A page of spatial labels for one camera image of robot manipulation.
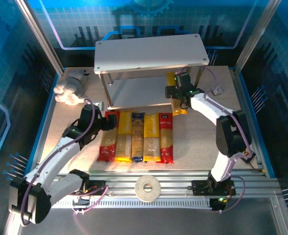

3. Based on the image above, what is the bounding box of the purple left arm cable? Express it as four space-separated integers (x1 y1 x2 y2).
20 98 97 226

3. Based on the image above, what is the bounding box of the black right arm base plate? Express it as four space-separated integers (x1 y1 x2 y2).
191 180 236 196

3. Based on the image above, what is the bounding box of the aluminium frame post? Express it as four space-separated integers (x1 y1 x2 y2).
234 0 283 74
15 0 65 75

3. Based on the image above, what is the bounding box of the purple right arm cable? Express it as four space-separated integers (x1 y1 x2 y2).
177 67 253 157

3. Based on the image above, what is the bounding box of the white two-tier shelf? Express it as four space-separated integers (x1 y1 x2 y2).
94 33 210 110

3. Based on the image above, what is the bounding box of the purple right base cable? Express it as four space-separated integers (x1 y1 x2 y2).
219 175 246 214

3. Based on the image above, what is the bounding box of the yellow spaghetti bag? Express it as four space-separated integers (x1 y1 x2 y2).
143 113 161 163
113 110 134 164

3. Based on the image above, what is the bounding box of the blue spaghetti bag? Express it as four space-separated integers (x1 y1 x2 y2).
131 112 145 163

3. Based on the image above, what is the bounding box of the yellow pasta bag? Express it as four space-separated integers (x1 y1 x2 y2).
166 71 188 116

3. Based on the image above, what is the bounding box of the red spaghetti bag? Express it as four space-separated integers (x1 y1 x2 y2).
96 111 120 163
158 112 174 164

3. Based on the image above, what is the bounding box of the small black connector board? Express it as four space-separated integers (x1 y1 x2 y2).
240 149 257 164

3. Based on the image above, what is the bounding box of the black controller box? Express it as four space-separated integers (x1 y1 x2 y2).
211 197 229 212

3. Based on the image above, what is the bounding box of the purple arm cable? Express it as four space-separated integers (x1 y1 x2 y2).
20 98 97 226
177 67 253 157

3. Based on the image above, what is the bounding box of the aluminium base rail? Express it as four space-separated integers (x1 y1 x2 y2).
36 168 281 199

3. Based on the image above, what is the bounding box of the grey tape roll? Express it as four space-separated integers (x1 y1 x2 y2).
134 175 162 203

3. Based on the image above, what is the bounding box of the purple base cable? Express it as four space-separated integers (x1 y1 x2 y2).
72 185 109 215
219 175 246 214

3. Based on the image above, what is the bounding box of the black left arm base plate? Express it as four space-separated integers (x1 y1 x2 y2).
85 180 107 196

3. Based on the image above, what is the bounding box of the white slotted cable duct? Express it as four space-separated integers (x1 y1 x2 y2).
52 197 213 210

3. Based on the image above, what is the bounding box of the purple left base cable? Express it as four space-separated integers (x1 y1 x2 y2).
72 185 109 215

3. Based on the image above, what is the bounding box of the white plush toy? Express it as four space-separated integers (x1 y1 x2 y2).
53 70 90 106

